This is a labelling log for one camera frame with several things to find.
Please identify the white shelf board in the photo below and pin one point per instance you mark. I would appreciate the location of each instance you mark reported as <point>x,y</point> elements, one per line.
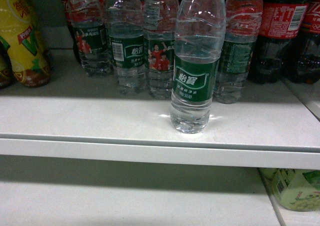
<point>40,191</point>
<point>81,117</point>

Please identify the green label water bottle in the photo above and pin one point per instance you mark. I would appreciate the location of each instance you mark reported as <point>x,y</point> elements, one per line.
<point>198,40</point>

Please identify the water bottle right of row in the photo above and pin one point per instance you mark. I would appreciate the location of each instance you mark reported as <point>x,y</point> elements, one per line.
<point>243,21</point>

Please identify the water bottle red players label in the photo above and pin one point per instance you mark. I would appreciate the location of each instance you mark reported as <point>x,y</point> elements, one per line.
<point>159,22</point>

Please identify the water bottle far left row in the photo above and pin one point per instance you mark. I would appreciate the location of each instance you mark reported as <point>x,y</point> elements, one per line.
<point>90,34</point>

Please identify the green grape juice bottle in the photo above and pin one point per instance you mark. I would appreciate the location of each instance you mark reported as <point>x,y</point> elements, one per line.
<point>294,189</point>

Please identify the white upper shelf board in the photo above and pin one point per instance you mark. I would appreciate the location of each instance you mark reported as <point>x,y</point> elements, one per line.
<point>81,117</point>

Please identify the cola bottle behind water left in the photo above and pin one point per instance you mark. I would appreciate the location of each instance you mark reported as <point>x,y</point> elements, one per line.
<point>70,29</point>

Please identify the water bottle barcode label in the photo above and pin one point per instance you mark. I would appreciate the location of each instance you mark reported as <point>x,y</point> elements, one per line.
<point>124,24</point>

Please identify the yellow lemon tea bottle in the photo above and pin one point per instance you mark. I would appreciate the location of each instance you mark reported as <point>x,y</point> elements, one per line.
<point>22,39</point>

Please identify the white lower shelf board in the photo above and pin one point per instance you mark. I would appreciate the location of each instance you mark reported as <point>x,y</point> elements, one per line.
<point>40,191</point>

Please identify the cola bottle right edge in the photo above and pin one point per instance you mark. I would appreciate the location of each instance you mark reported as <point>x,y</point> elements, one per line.
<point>302,63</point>

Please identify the cola bottle red label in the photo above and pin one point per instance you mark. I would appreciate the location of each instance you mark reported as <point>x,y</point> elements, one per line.
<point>281,21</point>

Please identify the brown tea bottle left edge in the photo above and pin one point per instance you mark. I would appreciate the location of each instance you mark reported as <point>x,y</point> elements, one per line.
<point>6,74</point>

